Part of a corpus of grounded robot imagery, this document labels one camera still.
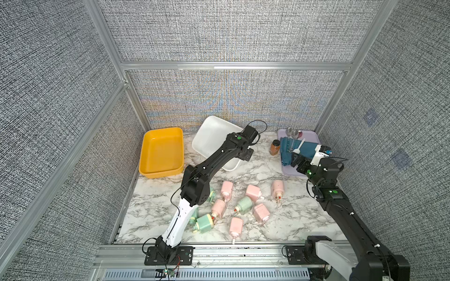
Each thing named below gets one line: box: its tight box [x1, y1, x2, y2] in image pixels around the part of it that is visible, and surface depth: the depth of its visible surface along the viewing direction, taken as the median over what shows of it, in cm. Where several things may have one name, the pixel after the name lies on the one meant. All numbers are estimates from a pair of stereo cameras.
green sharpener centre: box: [233, 196, 253, 215], surface depth 83 cm
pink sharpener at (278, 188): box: [270, 179, 285, 200], surface depth 88 cm
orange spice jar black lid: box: [270, 139, 281, 156], surface depth 105 cm
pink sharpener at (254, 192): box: [245, 184, 265, 202], surface depth 87 cm
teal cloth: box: [280, 136, 319, 167], surface depth 115 cm
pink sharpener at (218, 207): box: [211, 199, 227, 221], surface depth 82 cm
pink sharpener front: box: [229, 217, 244, 245], surface depth 76 cm
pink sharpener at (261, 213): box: [253, 203, 271, 224], surface depth 80 cm
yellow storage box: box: [138, 127, 185, 179], surface depth 113 cm
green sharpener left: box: [189, 217, 197, 227], surface depth 79 cm
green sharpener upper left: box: [208, 187, 217, 205], surface depth 87 cm
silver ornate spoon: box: [285, 127, 294, 139], surface depth 120 cm
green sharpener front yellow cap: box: [192, 213, 214, 234], surface depth 77 cm
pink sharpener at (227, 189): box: [221, 180, 234, 202], surface depth 89 cm
